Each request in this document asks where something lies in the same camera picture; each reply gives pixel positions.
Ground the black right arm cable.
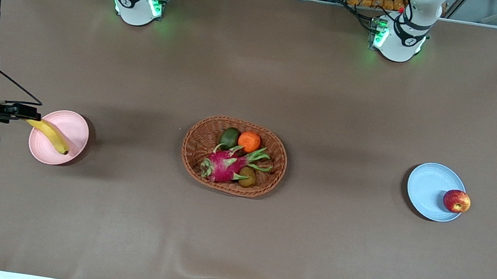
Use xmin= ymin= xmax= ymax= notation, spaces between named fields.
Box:
xmin=0 ymin=70 xmax=47 ymax=108

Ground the red yellow apple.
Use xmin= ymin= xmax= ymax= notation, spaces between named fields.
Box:
xmin=441 ymin=188 xmax=473 ymax=215

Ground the dark green avocado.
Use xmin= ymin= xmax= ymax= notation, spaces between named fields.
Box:
xmin=218 ymin=126 xmax=242 ymax=152

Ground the pink dragon fruit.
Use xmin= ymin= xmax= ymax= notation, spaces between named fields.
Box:
xmin=197 ymin=138 xmax=276 ymax=191

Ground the brown kiwi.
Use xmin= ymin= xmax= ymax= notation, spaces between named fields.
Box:
xmin=236 ymin=165 xmax=257 ymax=189

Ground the light blue plate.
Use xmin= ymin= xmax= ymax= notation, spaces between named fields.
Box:
xmin=403 ymin=159 xmax=471 ymax=225

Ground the brown wicker basket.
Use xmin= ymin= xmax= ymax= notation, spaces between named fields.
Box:
xmin=176 ymin=110 xmax=293 ymax=203

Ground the pink plate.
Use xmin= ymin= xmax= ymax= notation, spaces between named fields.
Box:
xmin=26 ymin=106 xmax=93 ymax=170

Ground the orange fruit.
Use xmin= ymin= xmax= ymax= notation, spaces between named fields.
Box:
xmin=236 ymin=130 xmax=263 ymax=155

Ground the brown table cloth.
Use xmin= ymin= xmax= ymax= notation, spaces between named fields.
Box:
xmin=0 ymin=0 xmax=497 ymax=279

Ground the yellow banana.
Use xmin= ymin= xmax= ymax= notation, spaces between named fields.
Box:
xmin=22 ymin=117 xmax=74 ymax=156

